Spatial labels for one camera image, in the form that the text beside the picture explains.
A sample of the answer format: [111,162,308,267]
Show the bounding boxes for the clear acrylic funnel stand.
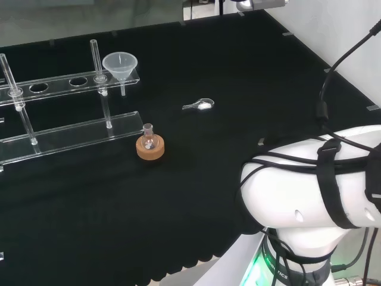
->
[0,39,142,173]

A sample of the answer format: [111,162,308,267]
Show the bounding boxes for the glass weighing funnel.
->
[182,97,216,111]

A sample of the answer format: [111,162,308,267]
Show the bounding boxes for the clear plastic funnel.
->
[102,52,139,97]

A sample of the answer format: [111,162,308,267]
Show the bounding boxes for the black cloth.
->
[0,8,381,284]

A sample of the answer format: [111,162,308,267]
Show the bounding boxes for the cork ring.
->
[136,133,165,161]

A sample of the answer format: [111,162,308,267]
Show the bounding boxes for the black cable with ferrite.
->
[315,19,381,141]

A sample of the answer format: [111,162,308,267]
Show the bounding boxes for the pale board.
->
[205,234,267,286]

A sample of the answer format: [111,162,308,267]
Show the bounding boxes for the small round-bottom glass flask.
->
[142,123,157,150]

